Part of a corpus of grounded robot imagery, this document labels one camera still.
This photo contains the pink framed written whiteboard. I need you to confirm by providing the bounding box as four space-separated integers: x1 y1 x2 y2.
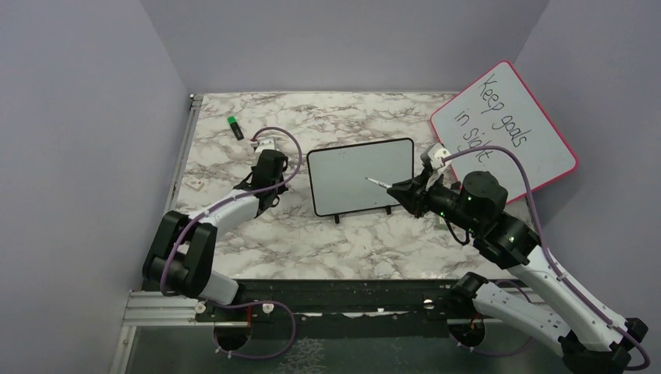
430 61 578 202

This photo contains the green highlighter pen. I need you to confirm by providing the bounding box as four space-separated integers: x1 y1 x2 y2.
227 116 245 140

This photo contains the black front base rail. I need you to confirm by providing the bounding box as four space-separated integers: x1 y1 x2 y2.
164 280 477 340

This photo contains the purple cable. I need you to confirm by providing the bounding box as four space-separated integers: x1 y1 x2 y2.
158 126 303 362
444 145 652 372

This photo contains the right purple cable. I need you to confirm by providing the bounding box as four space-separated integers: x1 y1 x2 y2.
444 145 652 372

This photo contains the aluminium frame rail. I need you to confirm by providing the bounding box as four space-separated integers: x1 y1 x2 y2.
109 93 204 373

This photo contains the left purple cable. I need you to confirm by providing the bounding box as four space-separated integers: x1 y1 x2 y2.
158 126 303 362

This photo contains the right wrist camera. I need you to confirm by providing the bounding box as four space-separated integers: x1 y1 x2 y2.
420 143 451 173

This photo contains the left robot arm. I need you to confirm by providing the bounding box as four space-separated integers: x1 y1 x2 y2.
142 150 288 320

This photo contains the red whiteboard marker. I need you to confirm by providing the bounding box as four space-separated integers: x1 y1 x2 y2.
365 177 391 189

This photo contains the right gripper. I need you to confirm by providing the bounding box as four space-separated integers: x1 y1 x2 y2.
388 168 482 235

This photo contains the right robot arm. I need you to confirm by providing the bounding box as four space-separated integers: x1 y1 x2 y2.
387 171 648 373

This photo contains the small white tag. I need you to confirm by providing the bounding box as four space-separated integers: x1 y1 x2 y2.
186 178 204 191

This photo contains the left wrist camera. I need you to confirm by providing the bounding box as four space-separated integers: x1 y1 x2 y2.
250 136 281 153

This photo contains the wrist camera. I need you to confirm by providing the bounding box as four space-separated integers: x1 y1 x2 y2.
420 143 451 173
250 136 281 153

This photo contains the black framed small whiteboard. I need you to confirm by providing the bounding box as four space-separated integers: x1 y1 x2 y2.
306 137 415 224

